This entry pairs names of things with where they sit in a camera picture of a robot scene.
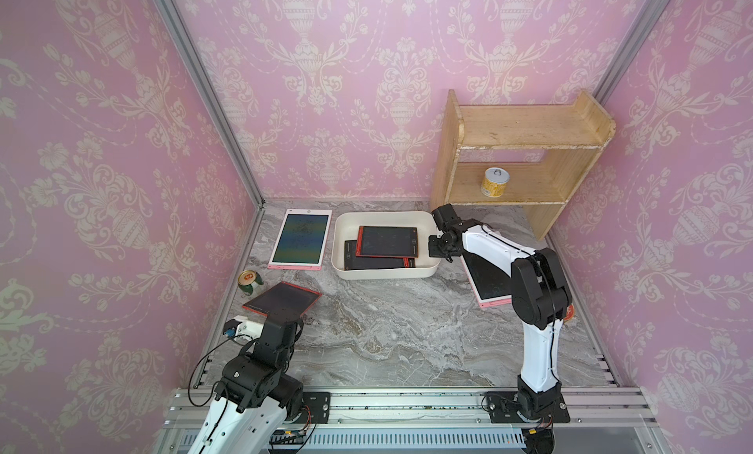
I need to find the pink writing tablet dark screen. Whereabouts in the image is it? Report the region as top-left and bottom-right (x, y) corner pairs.
(462, 253), (512, 309)

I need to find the red black newsmy tablet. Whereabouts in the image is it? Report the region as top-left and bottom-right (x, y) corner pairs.
(242, 283), (322, 323)
(356, 226), (419, 258)

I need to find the red black Newsmy tablet top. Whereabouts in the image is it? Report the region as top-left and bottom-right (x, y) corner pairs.
(242, 283), (322, 323)

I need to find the pink writing tablet rainbow screen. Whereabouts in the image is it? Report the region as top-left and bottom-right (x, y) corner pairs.
(268, 209), (333, 271)

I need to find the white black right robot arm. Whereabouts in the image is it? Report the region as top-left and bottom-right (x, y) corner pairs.
(429, 204), (573, 421)

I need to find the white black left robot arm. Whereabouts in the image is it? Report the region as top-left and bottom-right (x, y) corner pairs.
(189, 316), (303, 453)

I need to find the white plastic storage box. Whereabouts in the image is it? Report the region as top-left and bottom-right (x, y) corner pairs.
(331, 211), (440, 281)

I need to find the yellow white tin can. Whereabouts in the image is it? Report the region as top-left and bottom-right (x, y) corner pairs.
(480, 167), (511, 199)

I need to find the round tin left side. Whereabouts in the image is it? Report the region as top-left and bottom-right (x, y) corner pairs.
(236, 270), (264, 295)

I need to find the wooden shelf unit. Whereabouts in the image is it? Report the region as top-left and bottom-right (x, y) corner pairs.
(431, 91), (616, 239)

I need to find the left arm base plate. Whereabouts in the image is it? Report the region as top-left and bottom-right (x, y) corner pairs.
(292, 391), (331, 425)

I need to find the aluminium front rail frame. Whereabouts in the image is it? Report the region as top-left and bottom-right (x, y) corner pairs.
(153, 387), (672, 453)

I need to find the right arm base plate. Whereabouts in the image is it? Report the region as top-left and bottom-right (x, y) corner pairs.
(480, 390), (572, 426)

